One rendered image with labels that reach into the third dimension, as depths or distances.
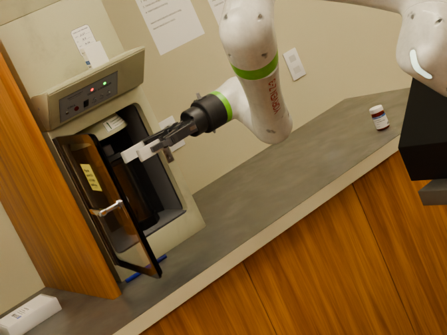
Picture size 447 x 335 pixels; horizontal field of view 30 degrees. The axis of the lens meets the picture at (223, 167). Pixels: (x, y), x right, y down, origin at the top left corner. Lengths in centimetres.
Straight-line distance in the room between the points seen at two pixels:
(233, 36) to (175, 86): 119
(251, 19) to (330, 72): 164
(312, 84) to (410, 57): 152
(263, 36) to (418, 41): 33
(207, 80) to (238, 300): 106
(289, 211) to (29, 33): 85
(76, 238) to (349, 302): 82
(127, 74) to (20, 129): 34
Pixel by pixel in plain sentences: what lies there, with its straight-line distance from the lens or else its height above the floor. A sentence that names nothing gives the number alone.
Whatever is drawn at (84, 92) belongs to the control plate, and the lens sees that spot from 226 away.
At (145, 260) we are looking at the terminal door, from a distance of 210.
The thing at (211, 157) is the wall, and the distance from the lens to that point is 304.
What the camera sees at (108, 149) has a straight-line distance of 245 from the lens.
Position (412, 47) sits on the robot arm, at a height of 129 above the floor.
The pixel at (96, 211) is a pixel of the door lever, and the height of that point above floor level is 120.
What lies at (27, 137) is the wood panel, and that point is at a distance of 220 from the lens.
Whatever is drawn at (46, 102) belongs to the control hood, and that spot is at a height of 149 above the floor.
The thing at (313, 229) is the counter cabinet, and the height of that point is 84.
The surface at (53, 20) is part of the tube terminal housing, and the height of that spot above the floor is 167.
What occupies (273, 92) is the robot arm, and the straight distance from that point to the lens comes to 201.
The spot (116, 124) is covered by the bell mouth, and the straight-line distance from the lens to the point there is 240.
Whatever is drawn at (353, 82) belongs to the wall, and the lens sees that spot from 349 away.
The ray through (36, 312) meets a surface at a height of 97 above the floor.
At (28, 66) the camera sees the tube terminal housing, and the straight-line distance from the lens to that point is 229.
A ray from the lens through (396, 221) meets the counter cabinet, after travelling 262.
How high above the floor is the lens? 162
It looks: 12 degrees down
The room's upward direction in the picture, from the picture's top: 24 degrees counter-clockwise
